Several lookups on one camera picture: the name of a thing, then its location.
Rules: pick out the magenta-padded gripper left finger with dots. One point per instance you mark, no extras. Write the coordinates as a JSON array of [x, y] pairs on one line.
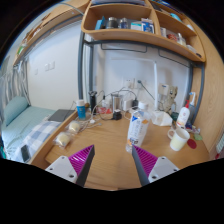
[[63, 166]]

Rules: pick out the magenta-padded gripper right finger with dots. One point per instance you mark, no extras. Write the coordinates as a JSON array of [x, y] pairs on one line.
[[160, 166]]

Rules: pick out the clear plastic water bottle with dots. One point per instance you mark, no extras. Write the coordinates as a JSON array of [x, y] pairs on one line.
[[137, 128]]

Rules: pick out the wrapped round bun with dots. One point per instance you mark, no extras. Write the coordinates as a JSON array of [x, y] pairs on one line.
[[74, 126], [62, 139]]

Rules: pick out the cream white mug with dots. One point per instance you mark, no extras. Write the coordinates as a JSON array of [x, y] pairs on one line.
[[180, 140]]

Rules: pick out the plaid blanket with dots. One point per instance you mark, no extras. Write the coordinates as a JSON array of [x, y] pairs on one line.
[[40, 136]]

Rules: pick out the flat round red coaster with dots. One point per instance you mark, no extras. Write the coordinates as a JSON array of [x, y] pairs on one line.
[[192, 144]]

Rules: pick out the black phone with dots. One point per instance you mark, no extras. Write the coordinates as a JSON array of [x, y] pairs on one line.
[[25, 153]]

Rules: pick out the white tissue pack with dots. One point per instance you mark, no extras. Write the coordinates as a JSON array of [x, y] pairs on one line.
[[161, 118]]

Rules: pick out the green cloth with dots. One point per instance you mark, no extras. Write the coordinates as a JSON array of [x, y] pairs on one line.
[[198, 136]]

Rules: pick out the dark tablet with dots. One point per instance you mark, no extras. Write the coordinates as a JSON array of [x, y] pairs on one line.
[[60, 115]]

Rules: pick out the white red-pump lotion bottle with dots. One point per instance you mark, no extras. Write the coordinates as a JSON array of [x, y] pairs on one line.
[[182, 116]]

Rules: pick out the blue white cylinder can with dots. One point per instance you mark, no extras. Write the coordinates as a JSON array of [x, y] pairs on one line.
[[81, 110]]

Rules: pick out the blue-nozzle spray bottle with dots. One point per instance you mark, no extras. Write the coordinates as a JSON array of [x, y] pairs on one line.
[[192, 111]]

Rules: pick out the black charger block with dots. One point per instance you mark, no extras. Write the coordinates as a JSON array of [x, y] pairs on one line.
[[117, 115]]

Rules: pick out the wooden tree figurine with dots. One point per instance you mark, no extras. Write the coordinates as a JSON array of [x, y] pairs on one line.
[[171, 96]]

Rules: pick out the black electric shaver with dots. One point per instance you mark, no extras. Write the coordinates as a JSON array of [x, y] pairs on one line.
[[93, 101]]

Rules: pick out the light green pillow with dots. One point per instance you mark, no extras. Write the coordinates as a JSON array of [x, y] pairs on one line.
[[15, 108]]

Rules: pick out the light wooden side panel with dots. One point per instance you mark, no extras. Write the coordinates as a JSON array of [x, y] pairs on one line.
[[210, 100]]

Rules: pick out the wooden shelf unit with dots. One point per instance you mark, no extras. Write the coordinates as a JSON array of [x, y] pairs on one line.
[[133, 35]]

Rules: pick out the white wall box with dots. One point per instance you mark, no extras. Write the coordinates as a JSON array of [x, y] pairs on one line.
[[164, 89]]

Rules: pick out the white wall socket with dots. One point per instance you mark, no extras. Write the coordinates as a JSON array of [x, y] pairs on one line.
[[140, 83], [129, 82]]

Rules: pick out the grey metal frame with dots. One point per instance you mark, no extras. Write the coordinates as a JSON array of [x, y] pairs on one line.
[[80, 66]]

